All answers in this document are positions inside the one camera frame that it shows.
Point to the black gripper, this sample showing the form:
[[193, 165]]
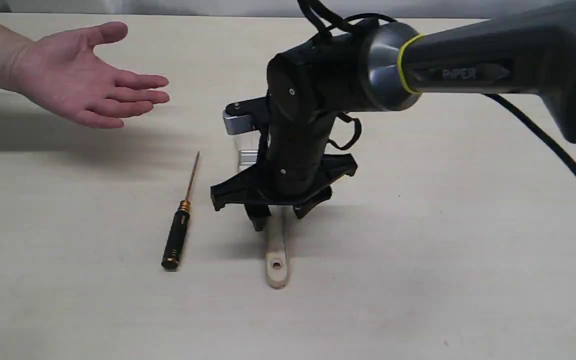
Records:
[[306, 96]]

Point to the black and gold screwdriver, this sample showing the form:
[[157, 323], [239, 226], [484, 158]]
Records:
[[176, 237]]

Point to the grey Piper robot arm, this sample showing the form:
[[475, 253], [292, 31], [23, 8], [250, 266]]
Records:
[[370, 62]]

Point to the person's open bare hand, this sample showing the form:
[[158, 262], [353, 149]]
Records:
[[62, 74]]

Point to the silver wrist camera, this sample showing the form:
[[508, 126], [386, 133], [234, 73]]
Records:
[[242, 135]]

